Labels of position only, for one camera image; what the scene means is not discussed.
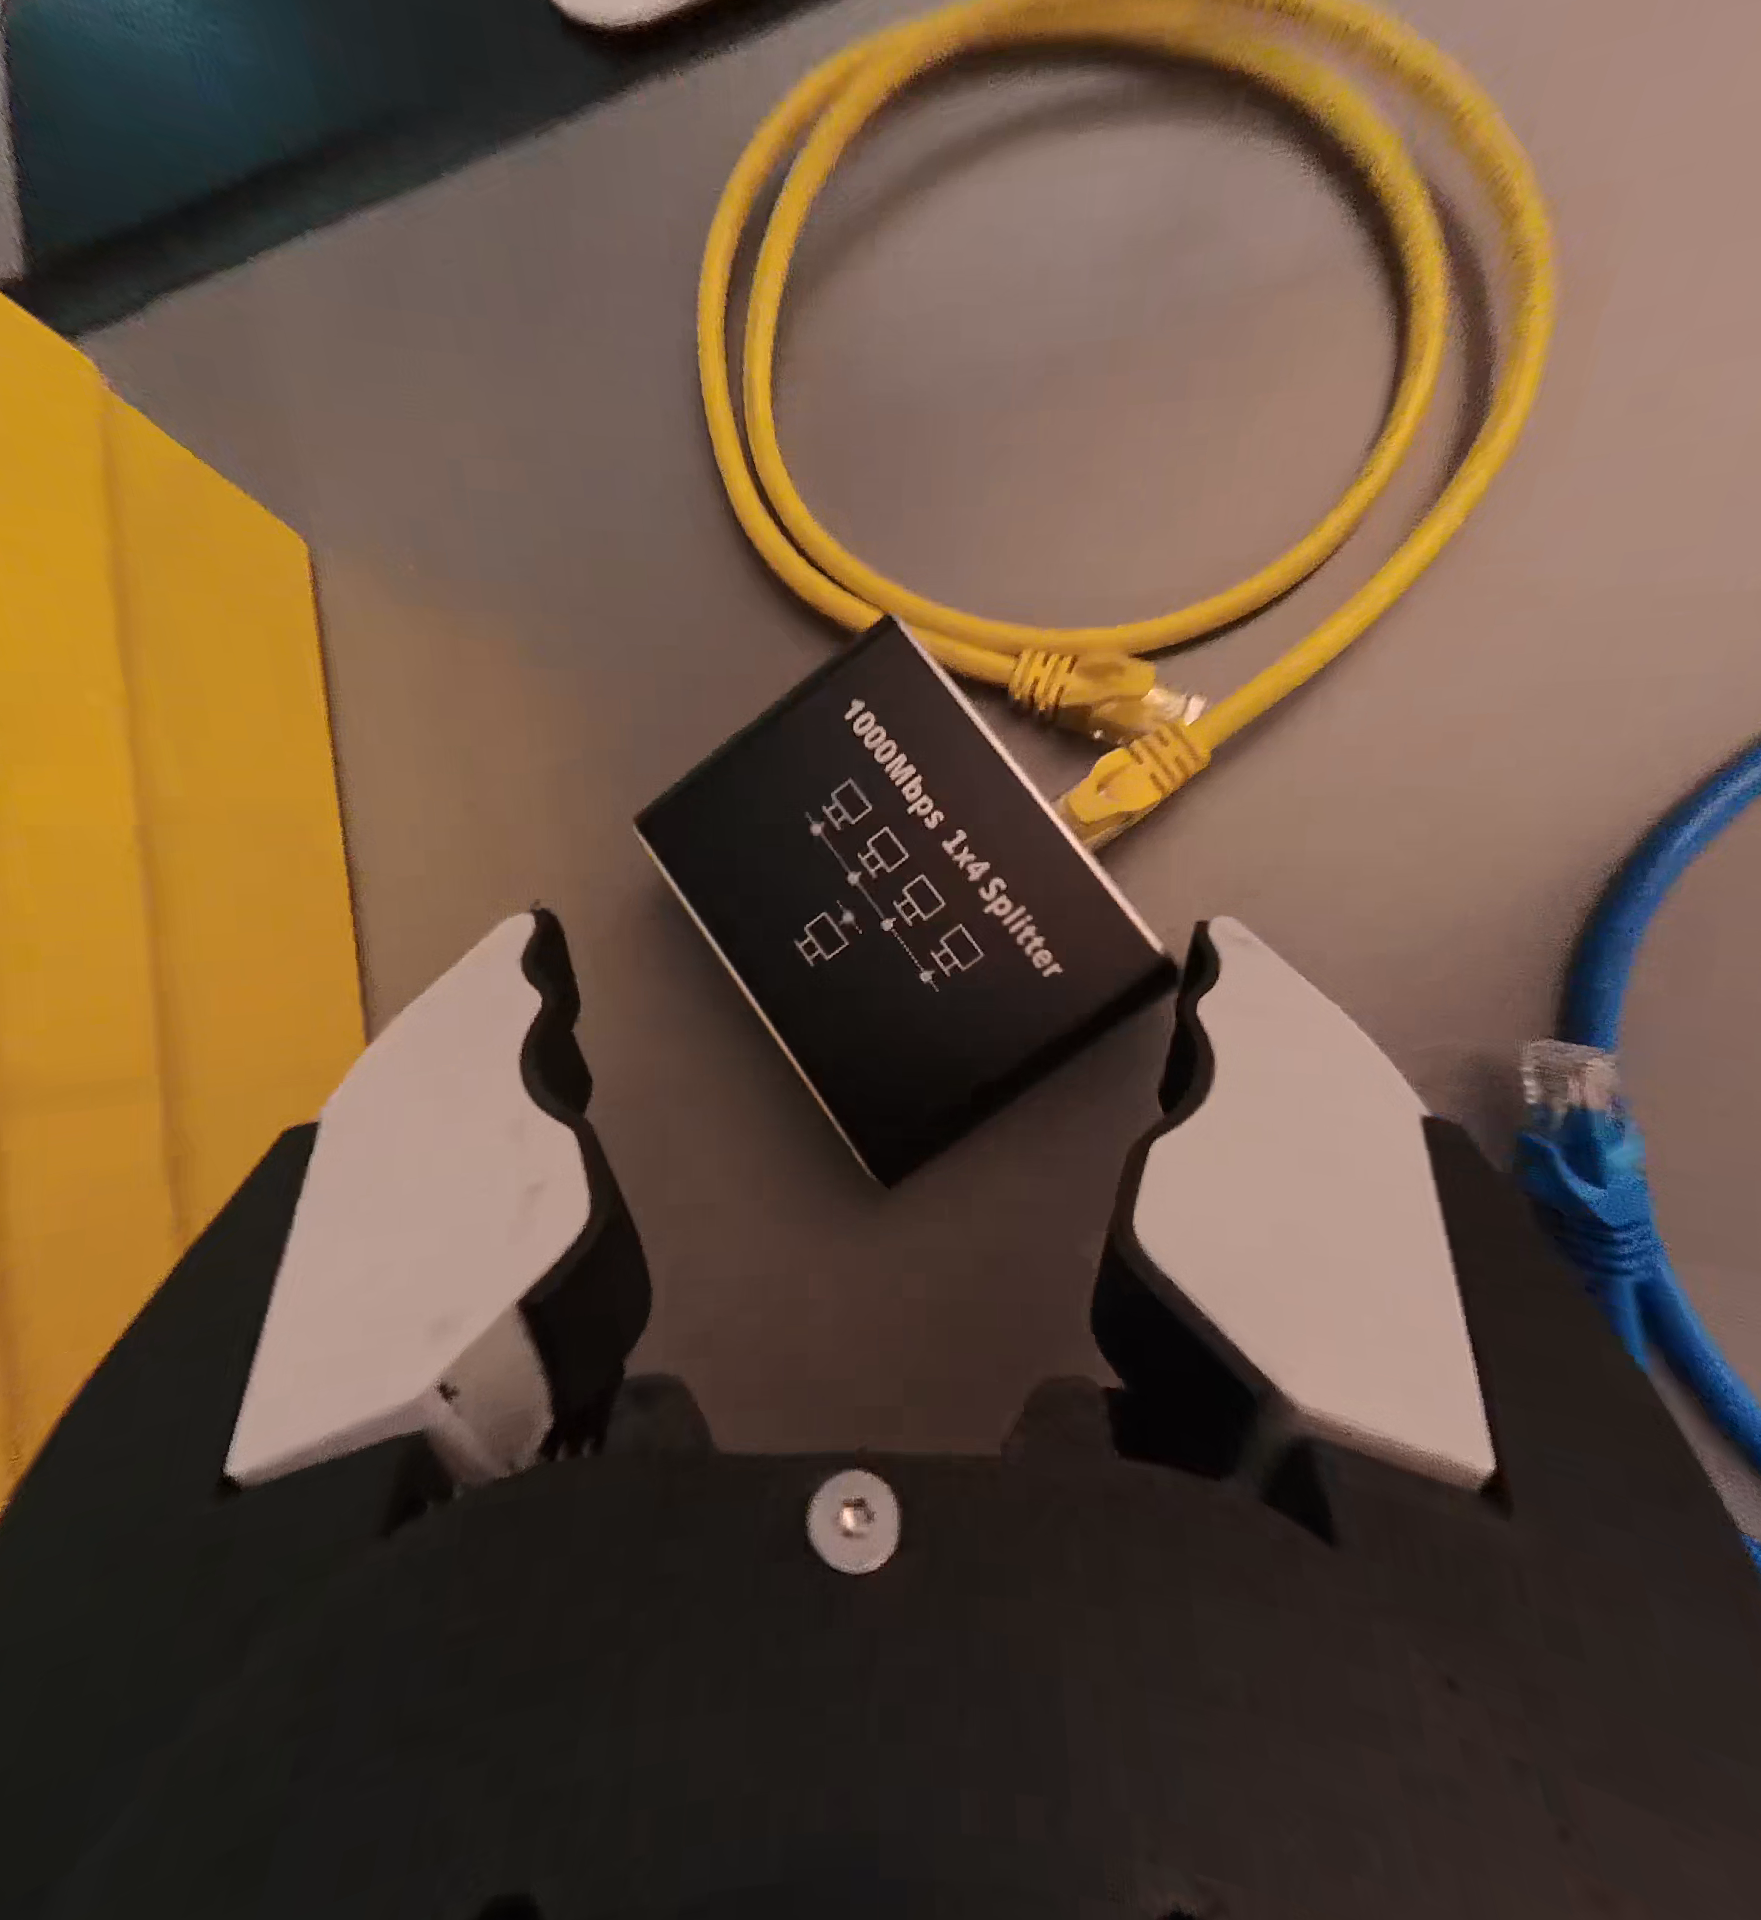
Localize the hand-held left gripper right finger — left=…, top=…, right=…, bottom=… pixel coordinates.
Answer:
left=1088, top=916, right=1501, bottom=1494

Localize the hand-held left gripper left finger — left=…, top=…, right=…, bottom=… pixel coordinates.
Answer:
left=222, top=907, right=656, bottom=1488

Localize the blue ethernet cable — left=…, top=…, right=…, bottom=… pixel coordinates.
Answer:
left=1511, top=700, right=1761, bottom=1645

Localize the yellow plastic bin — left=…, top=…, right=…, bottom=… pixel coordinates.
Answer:
left=0, top=231, right=370, bottom=1667

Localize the yellow ethernet cable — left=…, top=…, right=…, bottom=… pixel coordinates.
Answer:
left=694, top=0, right=1556, bottom=849

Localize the black network switch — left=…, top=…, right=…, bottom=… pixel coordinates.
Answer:
left=632, top=620, right=1178, bottom=1191

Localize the black wrist rest pad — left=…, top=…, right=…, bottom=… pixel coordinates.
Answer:
left=3, top=0, right=641, bottom=340

